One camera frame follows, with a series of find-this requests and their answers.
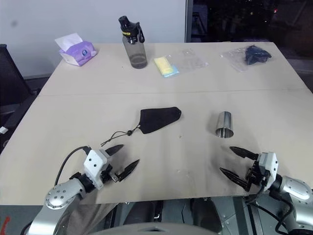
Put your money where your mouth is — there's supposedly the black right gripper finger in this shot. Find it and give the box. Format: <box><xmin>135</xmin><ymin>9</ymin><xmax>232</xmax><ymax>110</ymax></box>
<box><xmin>219</xmin><ymin>167</ymin><xmax>246</xmax><ymax>188</ymax></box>
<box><xmin>229</xmin><ymin>146</ymin><xmax>259</xmax><ymax>161</ymax></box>

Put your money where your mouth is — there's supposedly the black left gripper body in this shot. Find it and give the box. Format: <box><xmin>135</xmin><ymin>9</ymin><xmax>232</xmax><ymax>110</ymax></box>
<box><xmin>99</xmin><ymin>150</ymin><xmax>120</xmax><ymax>185</ymax></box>

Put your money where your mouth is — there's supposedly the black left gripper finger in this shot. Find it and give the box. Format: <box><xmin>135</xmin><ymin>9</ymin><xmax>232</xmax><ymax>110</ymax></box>
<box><xmin>105</xmin><ymin>144</ymin><xmax>124</xmax><ymax>156</ymax></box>
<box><xmin>118</xmin><ymin>159</ymin><xmax>140</xmax><ymax>182</ymax></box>

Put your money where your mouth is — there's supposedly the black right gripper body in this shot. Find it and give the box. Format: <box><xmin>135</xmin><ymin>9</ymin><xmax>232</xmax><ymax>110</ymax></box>
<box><xmin>243</xmin><ymin>159</ymin><xmax>270</xmax><ymax>192</ymax></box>

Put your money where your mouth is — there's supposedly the plastic bag with dark item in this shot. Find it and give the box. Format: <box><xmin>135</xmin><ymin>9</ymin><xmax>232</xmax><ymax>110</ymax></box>
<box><xmin>221</xmin><ymin>44</ymin><xmax>273</xmax><ymax>73</ymax></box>

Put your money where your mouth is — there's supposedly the stainless steel cup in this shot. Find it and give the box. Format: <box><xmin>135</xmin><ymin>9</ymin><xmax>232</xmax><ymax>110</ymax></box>
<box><xmin>214</xmin><ymin>111</ymin><xmax>234</xmax><ymax>140</ymax></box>

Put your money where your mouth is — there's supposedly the yellow and blue sponge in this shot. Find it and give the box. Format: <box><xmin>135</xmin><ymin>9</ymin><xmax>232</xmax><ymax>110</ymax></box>
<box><xmin>154</xmin><ymin>57</ymin><xmax>180</xmax><ymax>78</ymax></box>

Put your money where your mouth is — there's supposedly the purple tissue pack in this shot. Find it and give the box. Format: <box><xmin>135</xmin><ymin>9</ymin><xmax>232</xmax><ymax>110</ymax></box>
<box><xmin>54</xmin><ymin>32</ymin><xmax>98</xmax><ymax>67</ymax></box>

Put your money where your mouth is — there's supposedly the grey sports water bottle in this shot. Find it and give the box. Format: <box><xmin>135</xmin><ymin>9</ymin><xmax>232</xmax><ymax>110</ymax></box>
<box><xmin>118</xmin><ymin>15</ymin><xmax>148</xmax><ymax>69</ymax></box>

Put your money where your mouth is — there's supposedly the black office chair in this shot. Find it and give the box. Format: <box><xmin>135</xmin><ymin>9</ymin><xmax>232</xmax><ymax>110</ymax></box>
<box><xmin>0</xmin><ymin>44</ymin><xmax>33</xmax><ymax>128</ymax></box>

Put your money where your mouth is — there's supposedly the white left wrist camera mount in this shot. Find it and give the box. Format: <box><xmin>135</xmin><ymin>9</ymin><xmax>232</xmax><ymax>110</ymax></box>
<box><xmin>83</xmin><ymin>149</ymin><xmax>109</xmax><ymax>190</ymax></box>

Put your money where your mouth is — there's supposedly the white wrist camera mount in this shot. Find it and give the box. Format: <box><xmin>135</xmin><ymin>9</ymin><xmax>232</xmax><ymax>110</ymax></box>
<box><xmin>83</xmin><ymin>149</ymin><xmax>109</xmax><ymax>190</ymax></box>
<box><xmin>257</xmin><ymin>152</ymin><xmax>279</xmax><ymax>191</ymax></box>

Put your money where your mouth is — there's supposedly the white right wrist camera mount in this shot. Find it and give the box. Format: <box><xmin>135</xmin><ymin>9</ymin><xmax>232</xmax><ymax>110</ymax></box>
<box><xmin>257</xmin><ymin>152</ymin><xmax>279</xmax><ymax>191</ymax></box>

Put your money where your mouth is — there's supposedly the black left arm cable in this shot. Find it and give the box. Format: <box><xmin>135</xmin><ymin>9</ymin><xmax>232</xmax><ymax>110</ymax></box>
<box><xmin>54</xmin><ymin>145</ymin><xmax>91</xmax><ymax>186</ymax></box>

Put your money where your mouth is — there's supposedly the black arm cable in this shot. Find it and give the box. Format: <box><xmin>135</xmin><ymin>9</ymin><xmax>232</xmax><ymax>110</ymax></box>
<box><xmin>245</xmin><ymin>183</ymin><xmax>294</xmax><ymax>235</ymax></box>
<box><xmin>54</xmin><ymin>145</ymin><xmax>91</xmax><ymax>186</ymax></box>

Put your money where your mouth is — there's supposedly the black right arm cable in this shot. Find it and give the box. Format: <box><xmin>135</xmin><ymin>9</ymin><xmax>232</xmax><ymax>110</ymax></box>
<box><xmin>245</xmin><ymin>183</ymin><xmax>294</xmax><ymax>235</ymax></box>

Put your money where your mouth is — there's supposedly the black drawstring pouch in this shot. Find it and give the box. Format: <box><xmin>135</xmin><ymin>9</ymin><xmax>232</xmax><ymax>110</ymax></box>
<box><xmin>101</xmin><ymin>106</ymin><xmax>182</xmax><ymax>148</ymax></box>

